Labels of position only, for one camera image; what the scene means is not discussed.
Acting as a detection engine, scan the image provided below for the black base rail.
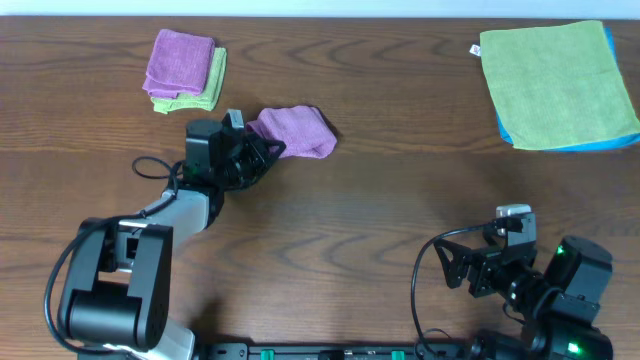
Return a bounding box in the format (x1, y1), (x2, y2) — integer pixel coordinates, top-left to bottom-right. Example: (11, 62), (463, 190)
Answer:
(193, 342), (467, 360)

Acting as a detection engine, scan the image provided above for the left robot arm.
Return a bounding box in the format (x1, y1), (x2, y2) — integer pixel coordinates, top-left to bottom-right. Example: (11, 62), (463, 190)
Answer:
(43, 116), (286, 359)

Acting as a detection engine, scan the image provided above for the flat blue cloth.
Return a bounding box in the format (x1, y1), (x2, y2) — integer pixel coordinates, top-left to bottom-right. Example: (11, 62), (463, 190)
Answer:
(496, 28), (639, 153)

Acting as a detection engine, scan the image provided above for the flat green cloth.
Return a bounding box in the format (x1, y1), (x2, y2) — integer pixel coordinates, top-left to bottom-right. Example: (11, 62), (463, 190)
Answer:
(479, 20), (639, 152)

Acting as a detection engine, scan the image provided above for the purple microfiber cloth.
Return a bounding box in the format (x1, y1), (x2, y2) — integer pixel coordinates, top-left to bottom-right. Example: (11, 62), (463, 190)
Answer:
(246, 105), (338, 159)

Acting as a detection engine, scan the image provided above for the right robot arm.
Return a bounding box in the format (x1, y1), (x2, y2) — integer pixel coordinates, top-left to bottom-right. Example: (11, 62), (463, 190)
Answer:
(435, 236), (614, 360)

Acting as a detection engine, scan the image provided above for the folded purple cloth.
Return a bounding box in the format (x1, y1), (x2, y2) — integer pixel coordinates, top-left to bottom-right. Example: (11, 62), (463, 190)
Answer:
(143, 29), (215, 99)

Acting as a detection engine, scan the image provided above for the folded green cloth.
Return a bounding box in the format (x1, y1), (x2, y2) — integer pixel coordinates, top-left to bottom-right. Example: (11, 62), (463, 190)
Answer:
(151, 47), (227, 114)

